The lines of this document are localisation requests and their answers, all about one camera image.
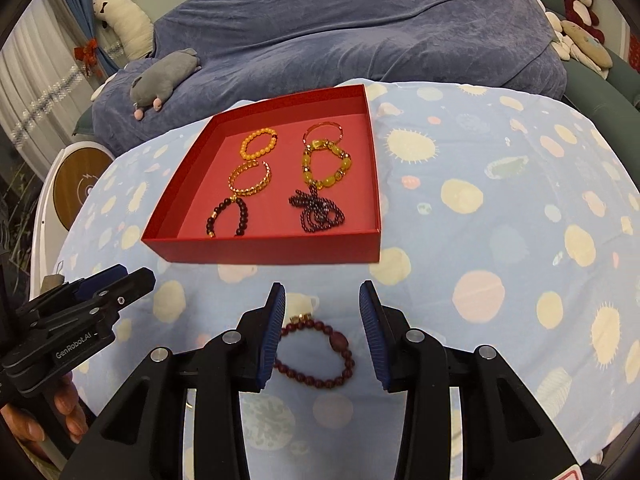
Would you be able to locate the person's left hand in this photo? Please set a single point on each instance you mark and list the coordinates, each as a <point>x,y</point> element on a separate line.
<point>70,405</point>

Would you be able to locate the red hanging decoration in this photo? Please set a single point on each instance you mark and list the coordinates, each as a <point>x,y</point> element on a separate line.
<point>632,45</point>

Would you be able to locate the light blue dotted sheet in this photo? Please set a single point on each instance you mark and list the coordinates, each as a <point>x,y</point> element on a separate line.
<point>475,240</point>

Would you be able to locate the blue blanket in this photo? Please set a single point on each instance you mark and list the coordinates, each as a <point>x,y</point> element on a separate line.
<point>350,25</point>

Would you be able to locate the grey plush mouse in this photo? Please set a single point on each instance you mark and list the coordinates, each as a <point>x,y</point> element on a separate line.
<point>165,77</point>

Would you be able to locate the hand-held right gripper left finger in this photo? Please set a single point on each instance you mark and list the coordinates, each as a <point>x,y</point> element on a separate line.
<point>272,340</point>

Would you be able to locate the blue curtain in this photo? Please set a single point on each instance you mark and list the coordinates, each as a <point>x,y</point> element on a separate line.
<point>70,0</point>

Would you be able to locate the purple garnet bead strand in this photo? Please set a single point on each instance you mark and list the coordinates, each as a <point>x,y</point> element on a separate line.
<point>320,215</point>

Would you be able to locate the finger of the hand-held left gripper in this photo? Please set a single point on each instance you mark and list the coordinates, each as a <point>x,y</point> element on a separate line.
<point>125,292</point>
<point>100,280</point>

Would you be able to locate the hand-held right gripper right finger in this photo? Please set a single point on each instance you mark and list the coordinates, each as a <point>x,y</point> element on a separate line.
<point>372,340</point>

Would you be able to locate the white sheer curtain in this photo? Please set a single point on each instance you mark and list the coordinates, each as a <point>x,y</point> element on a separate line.
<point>35,90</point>

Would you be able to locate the white plush toy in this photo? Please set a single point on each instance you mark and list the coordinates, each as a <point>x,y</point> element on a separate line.
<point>127,22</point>

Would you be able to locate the thin gold red bangle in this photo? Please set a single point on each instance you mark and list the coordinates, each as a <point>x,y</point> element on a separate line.
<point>325,123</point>

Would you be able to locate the green sofa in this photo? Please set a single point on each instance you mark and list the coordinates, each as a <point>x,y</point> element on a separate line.
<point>610,95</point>

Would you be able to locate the green plant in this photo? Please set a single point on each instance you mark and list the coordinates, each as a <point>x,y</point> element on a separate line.
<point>17,220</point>

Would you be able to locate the beige plush toy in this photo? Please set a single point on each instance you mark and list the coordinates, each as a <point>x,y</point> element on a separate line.
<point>587,47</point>

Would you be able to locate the red bow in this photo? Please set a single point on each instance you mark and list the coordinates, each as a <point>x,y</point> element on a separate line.
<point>89,55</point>

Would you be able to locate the red cardboard box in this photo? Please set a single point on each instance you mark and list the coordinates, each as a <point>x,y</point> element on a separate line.
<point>280,251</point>

